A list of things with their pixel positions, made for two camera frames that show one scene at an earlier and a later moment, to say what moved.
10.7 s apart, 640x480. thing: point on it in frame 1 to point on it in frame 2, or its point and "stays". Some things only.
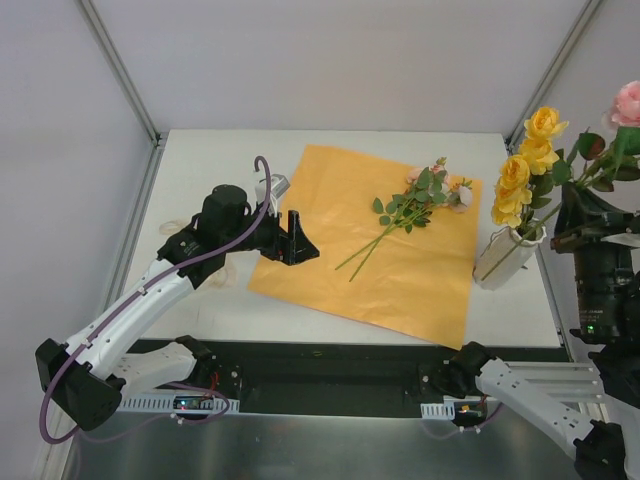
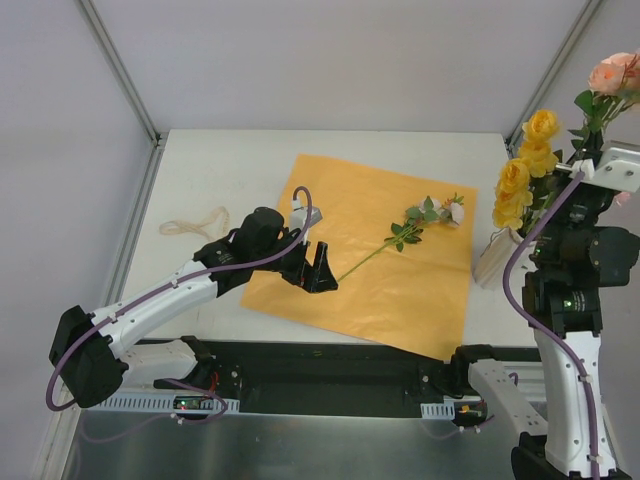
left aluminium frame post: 121,73 stays
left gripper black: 283,242 to 298,270
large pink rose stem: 603,164 to 622,197
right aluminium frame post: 553,70 stays
